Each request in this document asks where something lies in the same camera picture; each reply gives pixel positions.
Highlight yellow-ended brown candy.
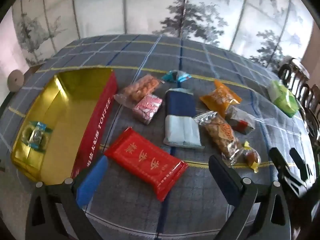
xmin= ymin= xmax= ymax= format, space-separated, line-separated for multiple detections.
xmin=243 ymin=141 xmax=261 ymax=173

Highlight clear bag fried dough twists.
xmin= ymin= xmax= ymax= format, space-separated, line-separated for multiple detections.
xmin=193 ymin=111 xmax=243 ymax=165

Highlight silver red foil snack pack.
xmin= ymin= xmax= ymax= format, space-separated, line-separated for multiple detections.
xmin=225 ymin=106 xmax=255 ymax=134

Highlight navy and pale blue pack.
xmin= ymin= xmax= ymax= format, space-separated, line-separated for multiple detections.
xmin=163 ymin=88 xmax=204 ymax=149

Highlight red gold-lettered snack pack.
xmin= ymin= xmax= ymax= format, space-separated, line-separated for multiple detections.
xmin=105 ymin=127 xmax=188 ymax=202

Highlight orange snack bag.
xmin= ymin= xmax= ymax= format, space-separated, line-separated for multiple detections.
xmin=200 ymin=80 xmax=242 ymax=117

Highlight pink white patterned pack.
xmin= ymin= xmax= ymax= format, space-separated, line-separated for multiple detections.
xmin=132 ymin=94 xmax=163 ymax=125

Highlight teal small snack wrapper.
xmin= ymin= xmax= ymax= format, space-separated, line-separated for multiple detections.
xmin=162 ymin=70 xmax=191 ymax=83

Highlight clear bag orange puffs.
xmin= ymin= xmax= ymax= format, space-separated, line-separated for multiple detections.
xmin=114 ymin=74 xmax=164 ymax=109

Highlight green tissue pack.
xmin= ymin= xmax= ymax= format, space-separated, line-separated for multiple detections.
xmin=267 ymin=80 xmax=299 ymax=117

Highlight red toffee tin gold interior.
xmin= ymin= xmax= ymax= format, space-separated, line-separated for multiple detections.
xmin=11 ymin=68 xmax=117 ymax=185

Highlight blue-ended clear candy packet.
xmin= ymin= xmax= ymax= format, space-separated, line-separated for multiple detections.
xmin=27 ymin=121 xmax=53 ymax=152

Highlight dark wooden chair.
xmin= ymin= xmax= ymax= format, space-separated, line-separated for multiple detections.
xmin=278 ymin=56 xmax=319 ymax=153

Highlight grey plaid tablecloth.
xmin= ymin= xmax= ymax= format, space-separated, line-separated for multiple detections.
xmin=1 ymin=35 xmax=315 ymax=239

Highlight round grey stone disc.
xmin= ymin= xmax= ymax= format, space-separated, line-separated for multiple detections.
xmin=7 ymin=69 xmax=24 ymax=92

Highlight painted folding screen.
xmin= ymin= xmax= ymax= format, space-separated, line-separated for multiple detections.
xmin=12 ymin=0 xmax=313 ymax=68

